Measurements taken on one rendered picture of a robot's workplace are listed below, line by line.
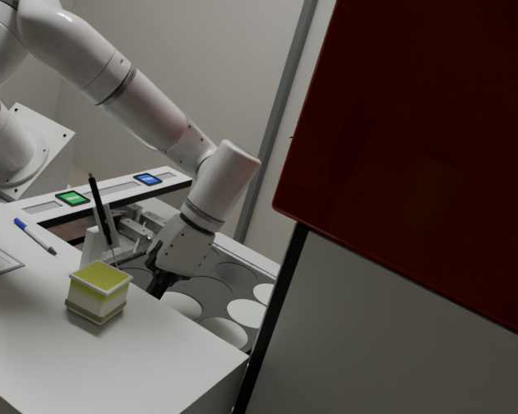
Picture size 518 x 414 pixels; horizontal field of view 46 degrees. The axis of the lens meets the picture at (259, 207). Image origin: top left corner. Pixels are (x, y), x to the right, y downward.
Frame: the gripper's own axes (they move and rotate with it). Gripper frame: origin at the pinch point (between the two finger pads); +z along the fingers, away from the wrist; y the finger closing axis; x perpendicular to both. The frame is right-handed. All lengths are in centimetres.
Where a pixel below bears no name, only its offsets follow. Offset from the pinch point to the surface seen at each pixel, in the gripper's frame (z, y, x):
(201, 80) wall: -34, -112, -193
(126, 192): -4.7, -8.2, -38.8
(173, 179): -11, -24, -47
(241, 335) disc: -0.7, -15.0, 11.1
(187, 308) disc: 1.6, -8.6, 0.9
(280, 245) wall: 15, -157, -122
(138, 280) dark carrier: 3.7, -3.2, -10.2
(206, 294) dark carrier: -0.6, -15.1, -3.1
